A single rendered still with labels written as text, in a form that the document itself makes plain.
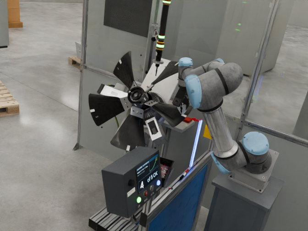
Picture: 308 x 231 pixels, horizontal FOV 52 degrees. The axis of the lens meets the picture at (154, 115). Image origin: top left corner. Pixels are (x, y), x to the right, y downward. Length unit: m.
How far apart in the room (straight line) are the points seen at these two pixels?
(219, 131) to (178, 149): 1.55
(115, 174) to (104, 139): 2.22
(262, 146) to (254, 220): 0.41
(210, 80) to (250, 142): 0.42
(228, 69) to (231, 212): 0.81
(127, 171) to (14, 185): 2.12
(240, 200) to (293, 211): 1.14
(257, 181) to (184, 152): 1.28
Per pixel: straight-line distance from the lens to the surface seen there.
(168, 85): 2.30
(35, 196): 3.08
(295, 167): 2.62
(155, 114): 2.13
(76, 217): 2.85
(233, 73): 1.27
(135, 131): 2.00
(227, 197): 1.73
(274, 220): 2.89
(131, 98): 2.03
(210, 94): 1.25
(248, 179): 1.73
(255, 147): 1.52
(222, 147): 1.45
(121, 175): 1.19
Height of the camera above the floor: 1.94
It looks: 24 degrees down
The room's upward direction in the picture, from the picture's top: 9 degrees clockwise
